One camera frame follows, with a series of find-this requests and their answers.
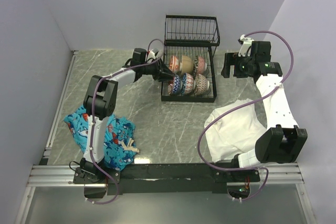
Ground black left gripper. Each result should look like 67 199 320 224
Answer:
141 58 176 82

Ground orange floral patterned bowl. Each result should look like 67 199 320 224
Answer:
169 55 181 76

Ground orange diamond patterned bowl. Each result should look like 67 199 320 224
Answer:
167 75 182 95

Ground grey floral patterned bowl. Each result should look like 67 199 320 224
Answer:
180 55 194 74

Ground blue triangle patterned bowl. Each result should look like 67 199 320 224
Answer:
181 73 196 95

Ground red geometric patterned bowl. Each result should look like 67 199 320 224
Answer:
194 74 210 95

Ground black wire dish rack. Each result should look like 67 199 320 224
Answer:
161 14 220 103

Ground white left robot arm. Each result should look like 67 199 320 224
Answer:
80 48 174 183

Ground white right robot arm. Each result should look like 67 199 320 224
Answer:
221 37 308 181

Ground white cloth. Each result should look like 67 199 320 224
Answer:
205 104 266 163

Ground blue shark print shorts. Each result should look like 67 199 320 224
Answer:
64 106 139 171

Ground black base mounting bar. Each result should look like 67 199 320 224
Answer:
73 163 260 199

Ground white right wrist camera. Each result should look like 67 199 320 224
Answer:
238 34 254 57

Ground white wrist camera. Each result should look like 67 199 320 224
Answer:
146 48 160 61
238 34 254 57

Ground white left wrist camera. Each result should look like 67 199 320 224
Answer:
146 48 160 61

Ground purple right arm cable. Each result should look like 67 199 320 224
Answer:
196 30 294 204

